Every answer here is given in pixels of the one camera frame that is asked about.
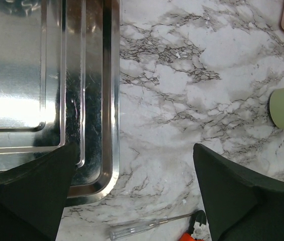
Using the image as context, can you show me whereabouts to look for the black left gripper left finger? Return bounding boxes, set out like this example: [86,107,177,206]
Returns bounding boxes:
[0,143,77,240]

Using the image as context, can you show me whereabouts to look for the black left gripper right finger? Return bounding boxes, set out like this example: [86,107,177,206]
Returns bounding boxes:
[193,144,284,240]

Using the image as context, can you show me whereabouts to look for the orange black pliers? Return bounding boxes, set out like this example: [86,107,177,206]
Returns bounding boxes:
[179,210,207,241]

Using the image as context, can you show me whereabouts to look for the steel tray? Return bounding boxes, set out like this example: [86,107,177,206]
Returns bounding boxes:
[0,1,120,206]

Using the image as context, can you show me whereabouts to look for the clear handle screwdriver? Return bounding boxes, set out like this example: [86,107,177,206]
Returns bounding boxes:
[109,211,196,240]

